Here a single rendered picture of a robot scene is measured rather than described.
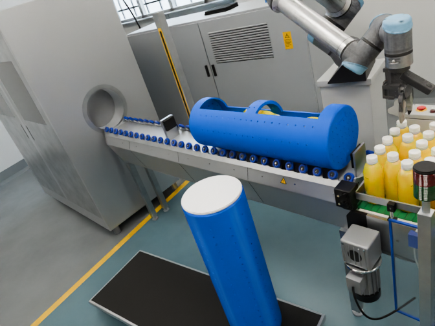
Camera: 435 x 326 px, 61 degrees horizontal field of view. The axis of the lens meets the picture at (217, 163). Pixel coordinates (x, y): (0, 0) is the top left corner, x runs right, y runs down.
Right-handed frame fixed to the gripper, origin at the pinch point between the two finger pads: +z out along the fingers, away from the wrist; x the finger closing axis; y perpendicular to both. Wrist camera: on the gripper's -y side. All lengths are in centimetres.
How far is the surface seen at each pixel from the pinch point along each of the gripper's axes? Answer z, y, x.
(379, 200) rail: 22.0, 1.3, 25.8
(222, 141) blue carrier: 13, 87, 19
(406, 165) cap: 8.7, -6.7, 19.6
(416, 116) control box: 9.6, 3.3, -19.0
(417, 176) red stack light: -5.0, -18.5, 44.0
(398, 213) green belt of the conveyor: 29.0, -4.2, 22.7
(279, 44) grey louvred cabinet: 6, 149, -127
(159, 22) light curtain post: -45, 165, -25
